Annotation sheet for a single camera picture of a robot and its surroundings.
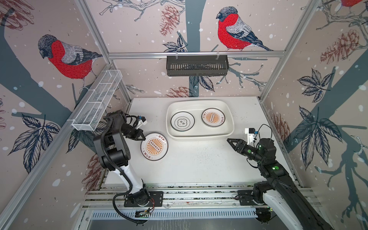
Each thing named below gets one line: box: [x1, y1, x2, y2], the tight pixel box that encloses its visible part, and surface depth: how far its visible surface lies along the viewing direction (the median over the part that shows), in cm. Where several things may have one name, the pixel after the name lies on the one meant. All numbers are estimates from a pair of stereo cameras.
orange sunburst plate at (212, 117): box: [201, 107, 226, 128], surface depth 109 cm
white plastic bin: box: [166, 99, 235, 141], surface depth 103 cm
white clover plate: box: [170, 111, 196, 132], surface depth 106 cm
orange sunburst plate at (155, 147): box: [140, 132, 169, 161], surface depth 91 cm
